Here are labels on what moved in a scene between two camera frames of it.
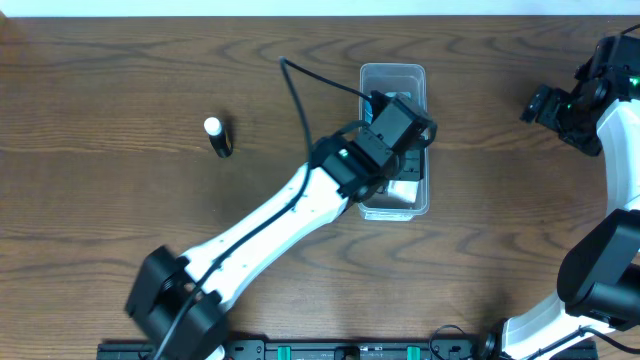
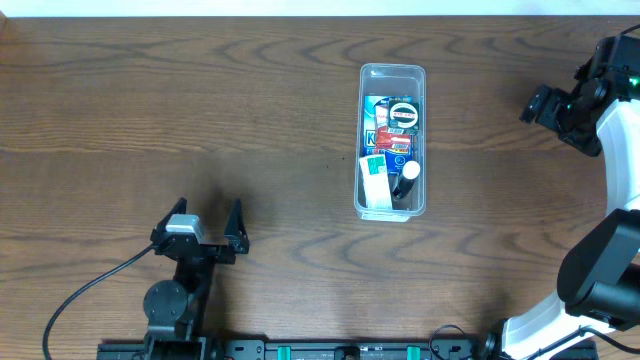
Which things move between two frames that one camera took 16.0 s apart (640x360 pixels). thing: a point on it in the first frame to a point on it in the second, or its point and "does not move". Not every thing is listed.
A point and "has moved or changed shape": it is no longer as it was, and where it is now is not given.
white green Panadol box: (403, 189) has moved or changed shape
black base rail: (334, 349) does not move
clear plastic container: (401, 200) does not move
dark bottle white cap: (218, 137) to (410, 171)
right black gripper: (551, 107) does not move
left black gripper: (410, 167) to (209, 249)
